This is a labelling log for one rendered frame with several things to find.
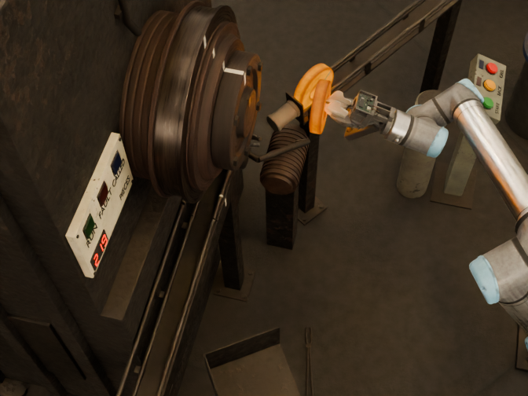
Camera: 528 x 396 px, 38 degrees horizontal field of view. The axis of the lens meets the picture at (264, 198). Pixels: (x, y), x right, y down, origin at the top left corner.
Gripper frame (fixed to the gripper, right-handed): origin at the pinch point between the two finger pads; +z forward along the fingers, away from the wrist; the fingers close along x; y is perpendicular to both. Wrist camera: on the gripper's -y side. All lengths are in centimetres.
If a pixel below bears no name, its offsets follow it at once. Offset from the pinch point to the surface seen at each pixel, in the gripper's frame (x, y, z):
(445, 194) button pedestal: -35, -66, -68
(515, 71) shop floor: -105, -60, -89
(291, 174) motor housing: 4.2, -33.4, -2.5
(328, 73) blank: -19.7, -9.7, -1.3
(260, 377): 74, -24, -8
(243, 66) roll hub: 27, 35, 25
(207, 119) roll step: 42, 31, 28
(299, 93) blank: -10.5, -12.2, 5.0
